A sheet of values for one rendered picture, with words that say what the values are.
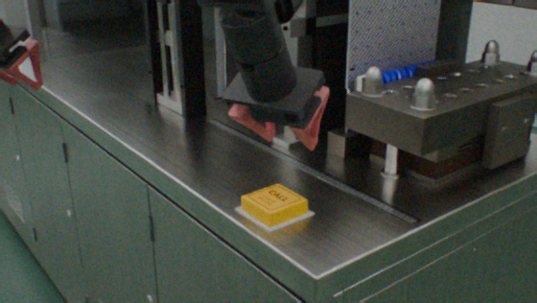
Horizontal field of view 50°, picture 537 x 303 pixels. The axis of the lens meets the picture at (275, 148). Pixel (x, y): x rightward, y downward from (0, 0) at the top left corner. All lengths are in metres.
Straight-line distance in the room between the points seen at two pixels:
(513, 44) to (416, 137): 3.08
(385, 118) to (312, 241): 0.24
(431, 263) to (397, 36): 0.41
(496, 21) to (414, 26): 2.87
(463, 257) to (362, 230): 0.22
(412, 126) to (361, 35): 0.21
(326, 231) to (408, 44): 0.44
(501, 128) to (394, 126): 0.19
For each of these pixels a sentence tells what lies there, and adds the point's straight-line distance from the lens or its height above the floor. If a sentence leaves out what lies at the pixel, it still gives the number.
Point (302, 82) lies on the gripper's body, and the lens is 0.64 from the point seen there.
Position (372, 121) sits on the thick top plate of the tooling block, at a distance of 0.93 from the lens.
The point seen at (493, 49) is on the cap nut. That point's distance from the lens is 1.20.
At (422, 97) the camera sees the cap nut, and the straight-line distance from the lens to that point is 0.89.
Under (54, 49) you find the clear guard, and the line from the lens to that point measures 1.84.
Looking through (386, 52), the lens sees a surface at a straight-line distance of 1.07.
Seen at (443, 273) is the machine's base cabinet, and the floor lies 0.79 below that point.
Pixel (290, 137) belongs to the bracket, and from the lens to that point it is 1.09.
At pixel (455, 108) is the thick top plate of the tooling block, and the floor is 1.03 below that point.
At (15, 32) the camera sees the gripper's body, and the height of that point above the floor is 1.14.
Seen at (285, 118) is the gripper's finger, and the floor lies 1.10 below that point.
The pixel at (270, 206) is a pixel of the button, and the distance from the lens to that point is 0.81.
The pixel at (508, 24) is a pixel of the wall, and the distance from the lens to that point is 3.93.
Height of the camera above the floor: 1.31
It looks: 22 degrees down
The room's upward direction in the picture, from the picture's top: straight up
